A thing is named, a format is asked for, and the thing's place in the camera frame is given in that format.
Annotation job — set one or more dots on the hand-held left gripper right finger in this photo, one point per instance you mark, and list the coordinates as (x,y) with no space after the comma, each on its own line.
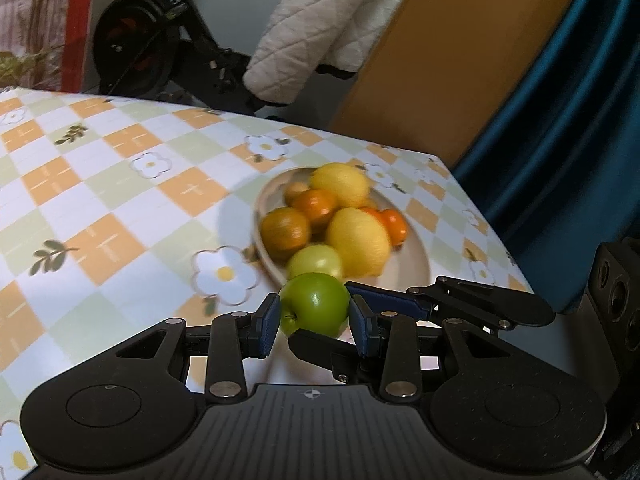
(360,330)

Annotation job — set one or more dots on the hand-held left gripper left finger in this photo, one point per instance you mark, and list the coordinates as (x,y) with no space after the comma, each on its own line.
(271,325)

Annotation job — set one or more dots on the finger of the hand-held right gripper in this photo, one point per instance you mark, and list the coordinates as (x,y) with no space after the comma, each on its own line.
(320,350)
(390,300)

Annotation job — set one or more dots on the beige round plate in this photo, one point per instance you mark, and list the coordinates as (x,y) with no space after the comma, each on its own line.
(415,265)

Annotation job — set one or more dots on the small bright green apple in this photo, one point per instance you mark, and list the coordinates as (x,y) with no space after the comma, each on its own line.
(315,305)

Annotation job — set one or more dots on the yellow lemon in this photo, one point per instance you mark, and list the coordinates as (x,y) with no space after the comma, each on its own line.
(340,185)
(359,240)

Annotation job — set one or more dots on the orange mandarin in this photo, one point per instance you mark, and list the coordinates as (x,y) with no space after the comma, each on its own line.
(394,225)
(315,206)

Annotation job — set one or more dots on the pale yellow-green apple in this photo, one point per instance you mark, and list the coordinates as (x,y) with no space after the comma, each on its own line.
(315,262)

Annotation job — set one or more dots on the green-patched orange tangerine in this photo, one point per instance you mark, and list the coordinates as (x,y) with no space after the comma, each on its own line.
(285,230)

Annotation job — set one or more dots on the small yellow round fruit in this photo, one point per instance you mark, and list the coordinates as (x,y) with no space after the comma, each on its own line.
(296,192)

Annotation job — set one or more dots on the checked floral tablecloth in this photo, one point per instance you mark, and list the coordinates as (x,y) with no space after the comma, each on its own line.
(100,185)

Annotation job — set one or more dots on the dark blue curtain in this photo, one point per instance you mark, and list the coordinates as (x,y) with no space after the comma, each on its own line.
(575,135)

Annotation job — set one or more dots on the brown wooden board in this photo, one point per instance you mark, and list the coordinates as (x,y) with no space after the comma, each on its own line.
(450,60)

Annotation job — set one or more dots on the white quilted jacket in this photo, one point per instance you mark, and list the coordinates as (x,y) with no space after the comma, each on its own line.
(310,25)

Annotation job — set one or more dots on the black exercise bike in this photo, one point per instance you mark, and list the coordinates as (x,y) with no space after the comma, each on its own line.
(135,40)

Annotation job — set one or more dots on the red printed wall poster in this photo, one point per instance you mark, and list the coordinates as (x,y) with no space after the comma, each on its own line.
(15,10)

